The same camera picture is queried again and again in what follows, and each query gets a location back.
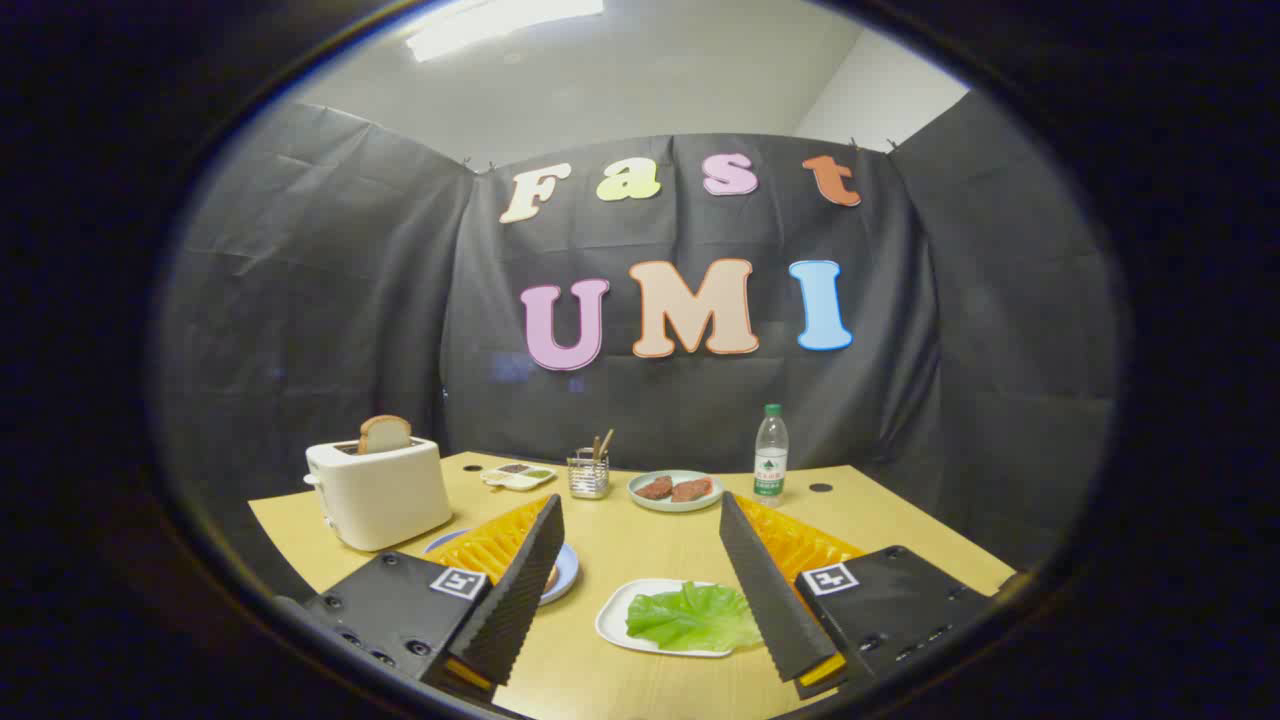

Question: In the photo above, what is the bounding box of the brown bread slice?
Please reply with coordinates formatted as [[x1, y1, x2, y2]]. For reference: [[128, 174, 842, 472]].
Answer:
[[357, 415, 413, 456]]

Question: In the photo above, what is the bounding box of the green lettuce leaf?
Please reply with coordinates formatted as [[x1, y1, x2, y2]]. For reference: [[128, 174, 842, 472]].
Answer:
[[626, 582, 766, 653]]

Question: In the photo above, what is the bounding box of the clear plastic water bottle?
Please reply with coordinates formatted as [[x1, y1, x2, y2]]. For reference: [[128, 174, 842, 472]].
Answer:
[[753, 404, 790, 498]]

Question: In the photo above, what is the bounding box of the white toaster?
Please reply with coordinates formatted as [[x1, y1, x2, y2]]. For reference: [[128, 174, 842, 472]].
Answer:
[[303, 437, 454, 553]]

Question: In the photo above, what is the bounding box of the white condiment tray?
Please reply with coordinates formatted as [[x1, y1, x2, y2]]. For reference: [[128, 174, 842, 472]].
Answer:
[[481, 462, 558, 492]]

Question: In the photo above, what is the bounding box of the metal wire utensil holder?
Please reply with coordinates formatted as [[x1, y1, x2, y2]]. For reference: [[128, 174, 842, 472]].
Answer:
[[567, 450, 611, 500]]

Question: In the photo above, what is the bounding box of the white plate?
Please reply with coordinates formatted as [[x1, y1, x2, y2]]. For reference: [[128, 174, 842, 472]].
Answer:
[[595, 578, 761, 658]]

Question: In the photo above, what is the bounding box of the blue plate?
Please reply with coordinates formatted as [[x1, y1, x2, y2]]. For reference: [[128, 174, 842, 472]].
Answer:
[[423, 527, 581, 607]]

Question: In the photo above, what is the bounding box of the pale green plate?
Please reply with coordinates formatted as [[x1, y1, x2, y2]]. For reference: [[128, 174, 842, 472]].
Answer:
[[628, 470, 724, 513]]

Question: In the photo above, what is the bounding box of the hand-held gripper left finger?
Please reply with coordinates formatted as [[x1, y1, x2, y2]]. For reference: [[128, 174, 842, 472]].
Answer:
[[275, 493, 567, 706]]

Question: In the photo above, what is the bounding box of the black backdrop cloth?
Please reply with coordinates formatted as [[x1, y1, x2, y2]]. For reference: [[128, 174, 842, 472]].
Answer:
[[150, 90, 1121, 601]]

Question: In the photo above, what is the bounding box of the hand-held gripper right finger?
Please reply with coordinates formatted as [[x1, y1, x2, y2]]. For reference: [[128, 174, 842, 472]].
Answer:
[[718, 490, 1001, 701]]

